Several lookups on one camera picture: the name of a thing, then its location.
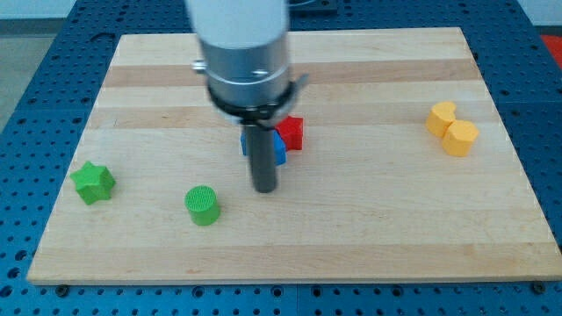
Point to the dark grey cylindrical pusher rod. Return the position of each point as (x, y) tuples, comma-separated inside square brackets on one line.
[(262, 160)]

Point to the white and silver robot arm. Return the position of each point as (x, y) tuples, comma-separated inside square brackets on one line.
[(248, 74)]

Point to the yellow hexagon block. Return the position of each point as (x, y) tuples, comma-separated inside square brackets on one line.
[(459, 138)]

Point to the blue block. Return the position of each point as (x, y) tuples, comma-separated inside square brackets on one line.
[(279, 147)]

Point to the red block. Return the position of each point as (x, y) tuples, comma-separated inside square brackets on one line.
[(291, 131)]

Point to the green cylinder block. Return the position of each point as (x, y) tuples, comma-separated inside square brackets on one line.
[(202, 204)]

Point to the wooden board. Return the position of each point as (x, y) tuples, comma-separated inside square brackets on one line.
[(371, 198)]

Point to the green star block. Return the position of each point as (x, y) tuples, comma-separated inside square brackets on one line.
[(93, 182)]

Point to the yellow heart block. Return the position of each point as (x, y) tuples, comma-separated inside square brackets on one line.
[(440, 117)]

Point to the black cable tie clamp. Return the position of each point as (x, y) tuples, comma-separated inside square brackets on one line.
[(267, 115)]

